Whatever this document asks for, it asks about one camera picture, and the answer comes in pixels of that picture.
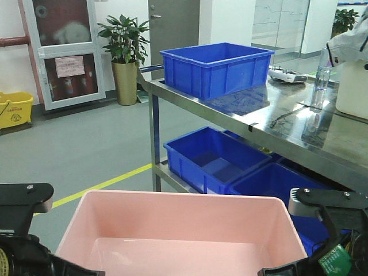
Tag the stainless steel shelf cart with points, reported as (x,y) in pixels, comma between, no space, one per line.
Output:
(293,121)

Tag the white glass fire cabinet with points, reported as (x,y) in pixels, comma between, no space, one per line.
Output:
(64,52)

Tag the background potted plant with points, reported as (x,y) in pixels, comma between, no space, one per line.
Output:
(344,20)

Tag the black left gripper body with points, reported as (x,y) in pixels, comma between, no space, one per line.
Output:
(26,256)

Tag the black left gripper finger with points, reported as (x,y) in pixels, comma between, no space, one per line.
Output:
(19,202)

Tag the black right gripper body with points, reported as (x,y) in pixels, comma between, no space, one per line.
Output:
(355,244)

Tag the blue bin on shelf top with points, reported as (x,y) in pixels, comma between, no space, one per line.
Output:
(213,70)

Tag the grey door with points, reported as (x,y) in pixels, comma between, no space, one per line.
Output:
(172,24)

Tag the white container box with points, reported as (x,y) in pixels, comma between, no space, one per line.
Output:
(352,92)

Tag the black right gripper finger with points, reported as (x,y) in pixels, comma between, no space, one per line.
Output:
(336,210)

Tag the blue bin lower right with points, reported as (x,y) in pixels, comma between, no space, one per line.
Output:
(276,180)

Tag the grey jacket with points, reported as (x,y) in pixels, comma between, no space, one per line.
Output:
(350,46)

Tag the clear water bottle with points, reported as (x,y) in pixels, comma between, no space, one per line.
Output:
(323,71)

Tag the pink plastic bin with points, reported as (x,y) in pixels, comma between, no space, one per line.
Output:
(157,233)

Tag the white remote controller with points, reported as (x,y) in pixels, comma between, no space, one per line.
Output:
(288,76)

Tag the green circuit board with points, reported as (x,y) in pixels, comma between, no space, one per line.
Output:
(336,262)

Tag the blue bin lower left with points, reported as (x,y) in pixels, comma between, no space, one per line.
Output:
(211,161)

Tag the plant in gold pot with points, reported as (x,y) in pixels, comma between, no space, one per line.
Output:
(127,47)

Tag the yellow mop bucket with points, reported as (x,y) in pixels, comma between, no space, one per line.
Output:
(16,109)

